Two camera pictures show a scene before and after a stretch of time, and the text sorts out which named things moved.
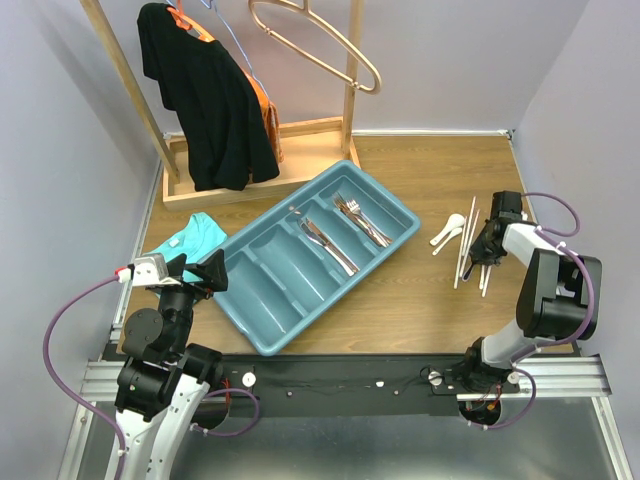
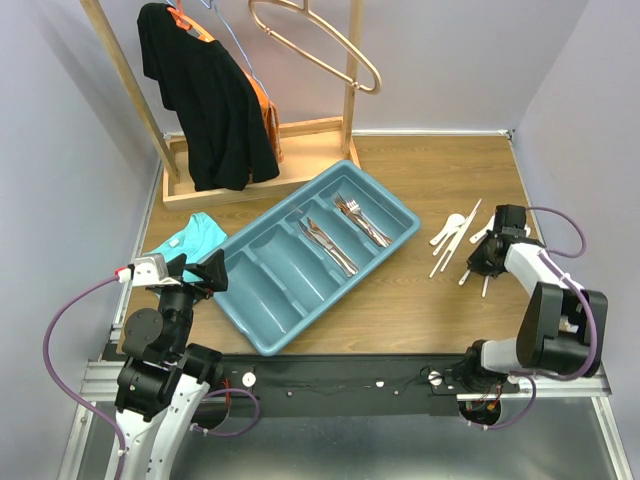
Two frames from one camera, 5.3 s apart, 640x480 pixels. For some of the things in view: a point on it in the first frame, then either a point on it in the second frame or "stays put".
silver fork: x=355 y=210 stays put
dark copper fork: x=352 y=210 stays put
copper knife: x=320 y=237 stays put
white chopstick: x=470 y=244 -> x=458 y=242
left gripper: x=213 y=272 stays put
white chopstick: x=465 y=243 -> x=455 y=238
